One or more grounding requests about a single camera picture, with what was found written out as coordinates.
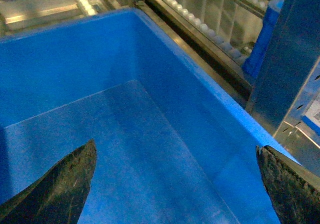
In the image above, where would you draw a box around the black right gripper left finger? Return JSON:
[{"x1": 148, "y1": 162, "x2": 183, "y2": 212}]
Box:
[{"x1": 0, "y1": 139, "x2": 97, "y2": 223}]

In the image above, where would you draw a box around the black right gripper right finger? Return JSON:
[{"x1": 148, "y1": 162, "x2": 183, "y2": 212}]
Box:
[{"x1": 255, "y1": 145, "x2": 320, "y2": 223}]

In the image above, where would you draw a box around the blue bin far right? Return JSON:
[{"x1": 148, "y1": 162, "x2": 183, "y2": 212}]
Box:
[{"x1": 0, "y1": 8, "x2": 305, "y2": 224}]

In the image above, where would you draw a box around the white roller track right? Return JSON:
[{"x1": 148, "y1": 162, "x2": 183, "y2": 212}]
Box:
[{"x1": 162, "y1": 0, "x2": 248, "y2": 66}]

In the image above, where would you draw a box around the steel rack upright post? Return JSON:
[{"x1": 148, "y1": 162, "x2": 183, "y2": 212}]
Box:
[{"x1": 246, "y1": 0, "x2": 320, "y2": 177}]

